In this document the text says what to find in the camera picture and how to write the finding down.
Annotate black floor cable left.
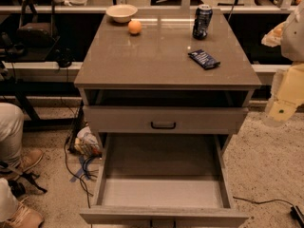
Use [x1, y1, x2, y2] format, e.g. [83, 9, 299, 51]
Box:
[63, 102, 100, 209]

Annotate crumpled plastic bag on floor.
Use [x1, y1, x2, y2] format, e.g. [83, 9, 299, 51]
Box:
[74, 126, 101, 157]

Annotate tan boot upper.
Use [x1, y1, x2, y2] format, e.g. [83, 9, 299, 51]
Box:
[0, 149, 43, 181]

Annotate white bowl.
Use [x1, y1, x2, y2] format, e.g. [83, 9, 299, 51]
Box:
[105, 4, 138, 23]

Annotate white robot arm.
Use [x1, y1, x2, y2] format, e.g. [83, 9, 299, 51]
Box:
[261, 2, 304, 126]

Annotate person leg beige trousers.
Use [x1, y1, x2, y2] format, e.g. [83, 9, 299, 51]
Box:
[0, 103, 24, 168]

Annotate tan boot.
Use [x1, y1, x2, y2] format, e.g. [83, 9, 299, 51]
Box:
[0, 199, 44, 228]
[0, 149, 43, 181]

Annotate tan boot lower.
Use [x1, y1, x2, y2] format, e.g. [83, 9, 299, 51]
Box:
[0, 199, 44, 228]

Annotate orange fruit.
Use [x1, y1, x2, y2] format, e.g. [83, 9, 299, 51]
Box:
[128, 20, 142, 35]

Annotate black headphones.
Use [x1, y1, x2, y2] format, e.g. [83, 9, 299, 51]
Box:
[54, 48, 74, 68]

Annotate blue rxbar blueberry wrapper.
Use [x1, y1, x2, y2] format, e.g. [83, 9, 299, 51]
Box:
[188, 49, 220, 70]

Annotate black chair background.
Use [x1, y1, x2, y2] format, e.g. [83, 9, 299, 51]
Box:
[16, 0, 60, 61]

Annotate closed grey upper drawer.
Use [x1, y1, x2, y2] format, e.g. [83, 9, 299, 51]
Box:
[84, 105, 248, 134]

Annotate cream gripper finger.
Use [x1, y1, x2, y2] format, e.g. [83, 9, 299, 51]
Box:
[263, 99, 296, 127]

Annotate grey drawer cabinet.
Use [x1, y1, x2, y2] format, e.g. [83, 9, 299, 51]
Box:
[75, 9, 260, 148]

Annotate open grey lower drawer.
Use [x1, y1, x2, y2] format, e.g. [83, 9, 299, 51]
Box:
[81, 134, 248, 228]

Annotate dark blue soda can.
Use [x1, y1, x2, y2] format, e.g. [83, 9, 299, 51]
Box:
[193, 4, 213, 40]

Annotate black drawer handle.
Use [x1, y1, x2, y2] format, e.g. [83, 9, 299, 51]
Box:
[150, 122, 177, 130]

